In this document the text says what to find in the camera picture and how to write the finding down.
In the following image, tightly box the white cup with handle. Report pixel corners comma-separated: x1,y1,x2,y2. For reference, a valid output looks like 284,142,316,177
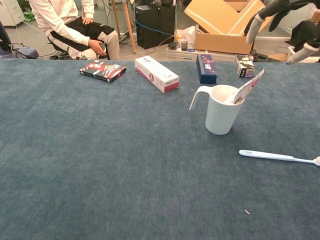
188,84,246,136

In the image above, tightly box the large open cardboard box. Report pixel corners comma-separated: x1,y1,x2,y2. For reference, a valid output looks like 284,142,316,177
184,0,274,55

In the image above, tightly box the wooden easel leg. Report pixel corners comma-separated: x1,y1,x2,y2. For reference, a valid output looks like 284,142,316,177
110,0,137,54

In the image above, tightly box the black stool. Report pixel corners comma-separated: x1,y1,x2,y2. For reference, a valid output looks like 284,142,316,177
47,37,75,60

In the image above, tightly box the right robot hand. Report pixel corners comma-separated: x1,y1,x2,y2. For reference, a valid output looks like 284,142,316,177
244,0,320,65

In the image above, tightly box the white plastic bin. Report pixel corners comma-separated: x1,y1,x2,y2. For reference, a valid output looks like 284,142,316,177
287,46,320,63

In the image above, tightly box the red black flat box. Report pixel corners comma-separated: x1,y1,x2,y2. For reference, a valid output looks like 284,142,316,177
79,60,127,84

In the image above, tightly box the blue cable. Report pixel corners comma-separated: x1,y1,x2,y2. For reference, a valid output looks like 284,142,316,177
136,19,175,38

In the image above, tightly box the black cloth covered chair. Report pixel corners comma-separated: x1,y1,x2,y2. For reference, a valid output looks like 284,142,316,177
291,20,320,58

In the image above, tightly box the black foam packing piece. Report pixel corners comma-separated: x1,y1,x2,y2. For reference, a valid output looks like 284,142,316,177
251,49,272,63

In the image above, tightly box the dark blue machine base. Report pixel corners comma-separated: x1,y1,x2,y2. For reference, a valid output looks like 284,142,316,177
0,21,40,60

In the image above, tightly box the white and pink box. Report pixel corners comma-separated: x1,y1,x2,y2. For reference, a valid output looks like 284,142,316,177
134,55,180,94

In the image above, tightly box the black computer tower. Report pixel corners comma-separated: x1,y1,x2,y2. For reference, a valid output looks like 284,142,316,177
134,4,176,50

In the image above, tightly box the white plastic bag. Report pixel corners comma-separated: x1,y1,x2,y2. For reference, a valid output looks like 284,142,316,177
176,25,197,50

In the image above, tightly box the person in white top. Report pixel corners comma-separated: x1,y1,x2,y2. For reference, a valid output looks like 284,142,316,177
29,0,120,61

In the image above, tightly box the small black white box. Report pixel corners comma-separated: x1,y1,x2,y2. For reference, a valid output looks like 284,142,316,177
234,54,256,79

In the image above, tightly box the blue felt table cover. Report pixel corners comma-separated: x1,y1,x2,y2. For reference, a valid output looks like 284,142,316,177
0,58,320,240

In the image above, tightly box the green bag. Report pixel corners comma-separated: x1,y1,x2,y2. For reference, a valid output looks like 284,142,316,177
22,9,38,22

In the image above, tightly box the light blue toothbrush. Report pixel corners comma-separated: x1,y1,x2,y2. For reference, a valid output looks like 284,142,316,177
238,149,320,167

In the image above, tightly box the aluminium rail platform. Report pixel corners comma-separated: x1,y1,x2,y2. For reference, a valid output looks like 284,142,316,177
165,46,253,62

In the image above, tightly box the white cabinet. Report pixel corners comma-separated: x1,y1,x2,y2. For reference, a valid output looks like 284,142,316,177
0,0,26,27

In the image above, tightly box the dark blue long box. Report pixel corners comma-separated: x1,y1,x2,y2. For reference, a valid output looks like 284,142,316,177
196,53,218,85

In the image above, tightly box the white red toothpaste tube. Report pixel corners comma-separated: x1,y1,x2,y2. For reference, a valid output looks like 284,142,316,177
226,68,265,105

